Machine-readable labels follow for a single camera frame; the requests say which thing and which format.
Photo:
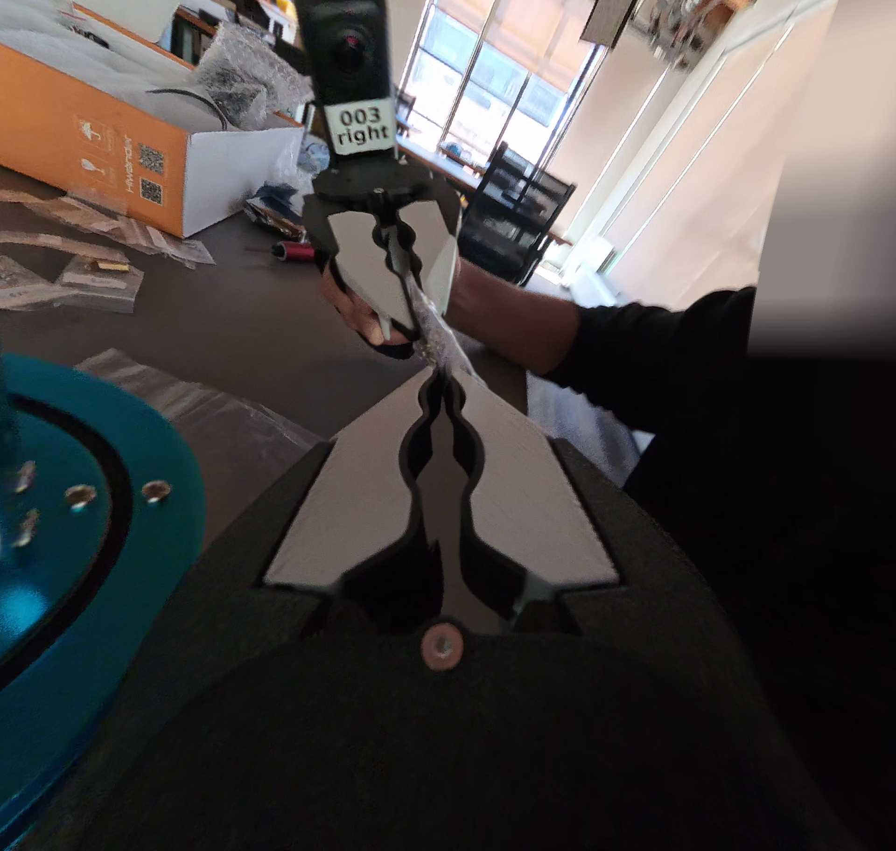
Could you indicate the orange and white cardboard box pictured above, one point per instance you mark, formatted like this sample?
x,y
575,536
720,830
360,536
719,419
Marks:
x,y
70,130

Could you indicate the black mesh chair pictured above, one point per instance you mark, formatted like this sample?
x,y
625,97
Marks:
x,y
518,221

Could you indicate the person's right hand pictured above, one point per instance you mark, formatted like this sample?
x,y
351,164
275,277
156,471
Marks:
x,y
357,315

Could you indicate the clear packet of dark parts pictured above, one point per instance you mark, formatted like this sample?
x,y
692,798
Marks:
x,y
273,207

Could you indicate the pile of small parts bags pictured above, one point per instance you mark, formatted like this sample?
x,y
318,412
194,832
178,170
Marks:
x,y
91,277

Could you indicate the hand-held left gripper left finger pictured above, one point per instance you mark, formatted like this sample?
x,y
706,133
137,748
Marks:
x,y
343,508

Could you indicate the large clear plastic bag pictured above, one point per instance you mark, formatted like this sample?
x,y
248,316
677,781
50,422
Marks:
x,y
245,431

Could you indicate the small clear screw bag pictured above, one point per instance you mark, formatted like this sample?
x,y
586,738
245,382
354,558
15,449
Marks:
x,y
437,343

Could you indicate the hanging paper sign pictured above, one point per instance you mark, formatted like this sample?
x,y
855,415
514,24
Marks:
x,y
616,4

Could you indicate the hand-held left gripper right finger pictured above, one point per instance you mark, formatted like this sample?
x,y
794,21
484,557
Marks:
x,y
539,515

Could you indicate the red cylinder roll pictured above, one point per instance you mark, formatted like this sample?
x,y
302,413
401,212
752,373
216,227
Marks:
x,y
301,251

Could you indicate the person's right forearm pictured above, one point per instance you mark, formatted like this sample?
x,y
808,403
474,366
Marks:
x,y
518,319

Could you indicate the bubble wrap bundle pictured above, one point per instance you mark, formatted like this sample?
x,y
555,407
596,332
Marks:
x,y
238,74

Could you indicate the blue toy robot arm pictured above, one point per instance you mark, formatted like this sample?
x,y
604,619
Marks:
x,y
84,585

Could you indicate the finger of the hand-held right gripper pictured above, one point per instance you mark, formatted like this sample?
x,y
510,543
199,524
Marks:
x,y
360,263
437,249

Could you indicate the large paned window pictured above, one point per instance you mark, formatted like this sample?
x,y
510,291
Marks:
x,y
490,95

